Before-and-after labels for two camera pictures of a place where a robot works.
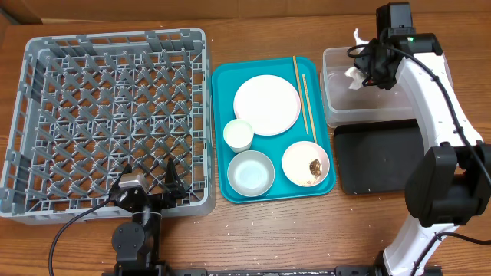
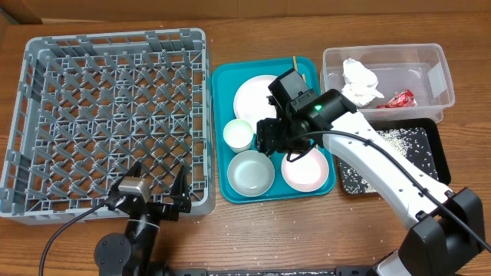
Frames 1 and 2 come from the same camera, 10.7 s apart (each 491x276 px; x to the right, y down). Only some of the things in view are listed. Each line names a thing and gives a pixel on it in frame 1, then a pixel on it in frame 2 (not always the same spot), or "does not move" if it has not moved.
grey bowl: x=251 y=173 does not move
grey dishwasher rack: x=124 y=118 does not move
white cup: x=238 y=133 does not move
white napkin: x=357 y=76 -> x=360 y=83
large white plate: x=270 y=103 does not move
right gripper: x=373 y=71 -> x=266 y=138
